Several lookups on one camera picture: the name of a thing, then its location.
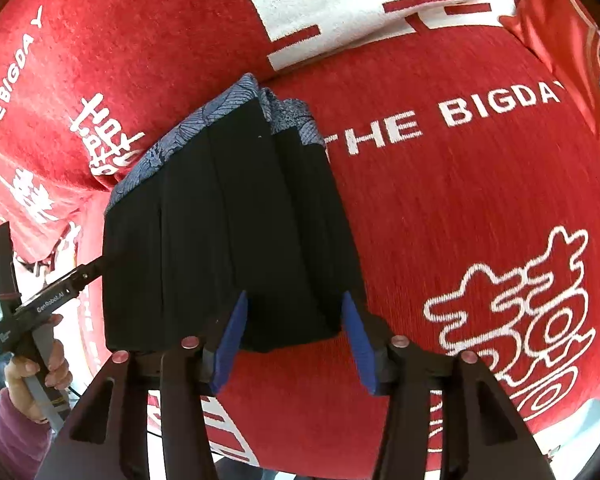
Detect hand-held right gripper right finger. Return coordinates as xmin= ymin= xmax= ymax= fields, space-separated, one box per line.
xmin=340 ymin=291 xmax=556 ymax=480

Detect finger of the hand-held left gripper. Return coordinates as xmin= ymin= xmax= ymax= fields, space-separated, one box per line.
xmin=75 ymin=255 xmax=107 ymax=284

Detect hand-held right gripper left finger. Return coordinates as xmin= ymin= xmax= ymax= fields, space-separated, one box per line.
xmin=35 ymin=290 xmax=251 ymax=480

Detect dark pants with patterned waistband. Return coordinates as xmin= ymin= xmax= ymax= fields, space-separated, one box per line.
xmin=102 ymin=72 xmax=366 ymax=356

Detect person's left forearm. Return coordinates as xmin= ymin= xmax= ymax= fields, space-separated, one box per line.
xmin=0 ymin=389 xmax=56 ymax=480

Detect person's left hand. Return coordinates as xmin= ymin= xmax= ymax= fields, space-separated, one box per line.
xmin=4 ymin=312 xmax=75 ymax=425

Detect red embroidered pillow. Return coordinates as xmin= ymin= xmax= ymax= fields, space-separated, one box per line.
xmin=499 ymin=0 xmax=600 ymax=163

